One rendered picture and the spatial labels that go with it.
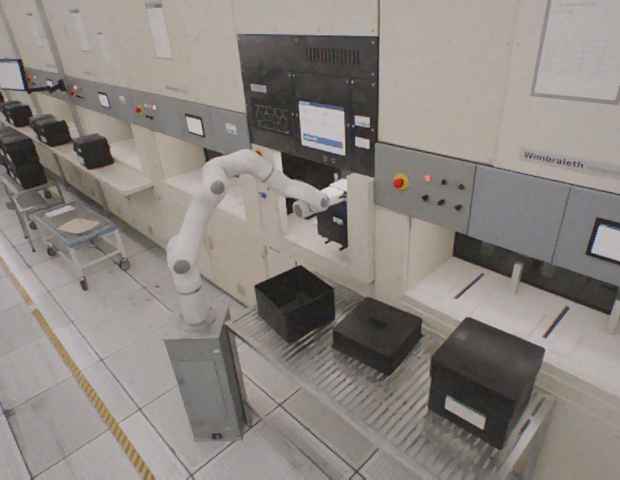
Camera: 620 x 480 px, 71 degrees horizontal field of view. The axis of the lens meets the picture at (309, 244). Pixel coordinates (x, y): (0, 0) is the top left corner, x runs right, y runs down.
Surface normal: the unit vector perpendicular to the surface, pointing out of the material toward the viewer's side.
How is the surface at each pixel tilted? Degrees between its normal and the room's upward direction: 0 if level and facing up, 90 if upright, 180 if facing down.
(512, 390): 0
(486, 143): 90
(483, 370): 0
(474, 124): 90
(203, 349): 90
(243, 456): 0
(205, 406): 90
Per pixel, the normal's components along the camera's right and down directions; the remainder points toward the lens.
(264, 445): -0.07, -0.86
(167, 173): 0.69, 0.32
